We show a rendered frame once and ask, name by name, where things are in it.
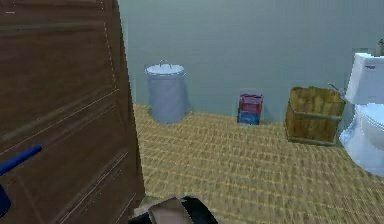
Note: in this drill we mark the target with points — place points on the grey lidded trash can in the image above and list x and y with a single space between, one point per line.
165 93

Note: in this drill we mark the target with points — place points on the red and blue box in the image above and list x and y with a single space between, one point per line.
250 109

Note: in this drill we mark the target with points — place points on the brown and black bag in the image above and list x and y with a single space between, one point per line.
173 211

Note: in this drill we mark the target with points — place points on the wooden slatted basket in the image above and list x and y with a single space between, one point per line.
313 115

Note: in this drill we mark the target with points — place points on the brown wooden room door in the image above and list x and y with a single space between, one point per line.
63 100

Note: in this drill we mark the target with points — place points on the white toilet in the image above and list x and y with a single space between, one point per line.
366 110

